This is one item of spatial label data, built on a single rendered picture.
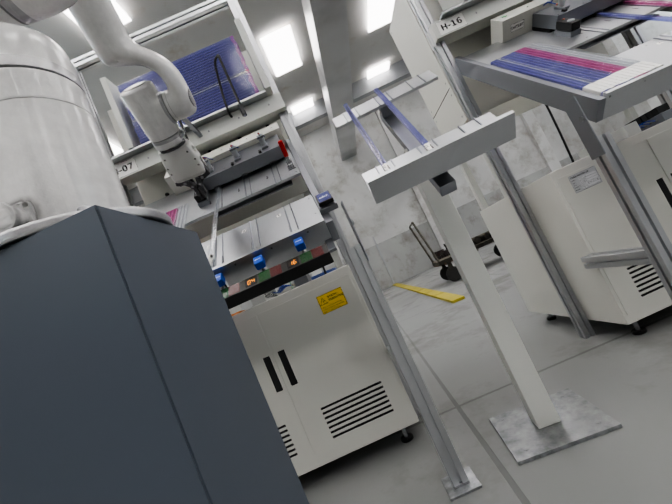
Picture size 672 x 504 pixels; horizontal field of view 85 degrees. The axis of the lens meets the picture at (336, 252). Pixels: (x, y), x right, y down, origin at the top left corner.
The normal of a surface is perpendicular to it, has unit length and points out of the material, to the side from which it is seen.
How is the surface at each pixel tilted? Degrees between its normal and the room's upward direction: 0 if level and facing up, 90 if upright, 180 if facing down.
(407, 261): 90
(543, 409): 90
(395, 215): 90
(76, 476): 90
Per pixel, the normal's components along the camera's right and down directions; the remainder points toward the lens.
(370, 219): -0.08, -0.07
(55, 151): 0.59, -0.35
